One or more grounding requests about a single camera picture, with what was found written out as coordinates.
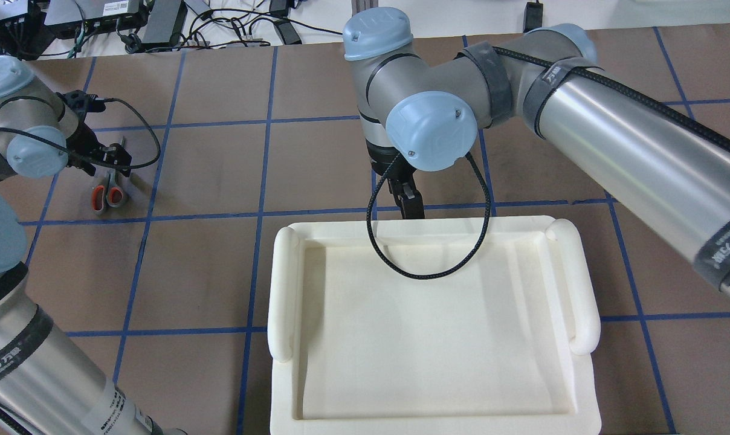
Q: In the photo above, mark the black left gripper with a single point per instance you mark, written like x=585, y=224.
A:
x=91, y=142

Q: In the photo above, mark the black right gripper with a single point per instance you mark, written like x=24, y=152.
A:
x=384, y=167

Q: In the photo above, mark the grey orange handled scissors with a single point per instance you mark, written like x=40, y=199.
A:
x=107, y=193

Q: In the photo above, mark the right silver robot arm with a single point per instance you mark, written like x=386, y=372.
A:
x=669, y=170

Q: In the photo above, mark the white plastic tray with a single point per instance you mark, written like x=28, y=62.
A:
x=501, y=346

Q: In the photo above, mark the black power brick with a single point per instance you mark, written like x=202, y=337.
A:
x=287, y=33

